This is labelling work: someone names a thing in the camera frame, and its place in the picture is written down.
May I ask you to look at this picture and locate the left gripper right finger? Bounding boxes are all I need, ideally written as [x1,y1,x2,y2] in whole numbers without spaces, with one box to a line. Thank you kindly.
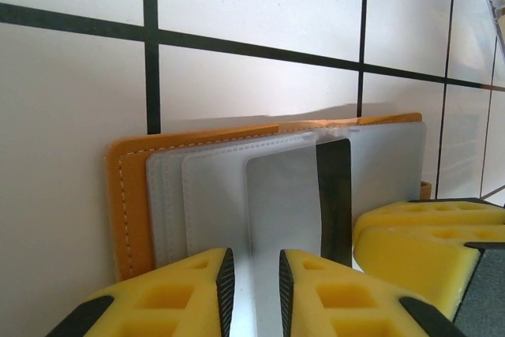
[278,249,469,337]

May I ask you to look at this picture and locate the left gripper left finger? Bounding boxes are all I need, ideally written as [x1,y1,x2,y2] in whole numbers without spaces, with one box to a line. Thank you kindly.
[47,247,237,337]

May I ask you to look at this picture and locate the orange leather card holder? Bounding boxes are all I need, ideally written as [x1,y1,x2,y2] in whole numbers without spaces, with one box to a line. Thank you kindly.
[104,111,434,282]

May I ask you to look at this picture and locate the grey card with black stripe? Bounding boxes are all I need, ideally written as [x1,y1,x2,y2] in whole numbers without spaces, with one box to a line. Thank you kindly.
[245,138,353,337]

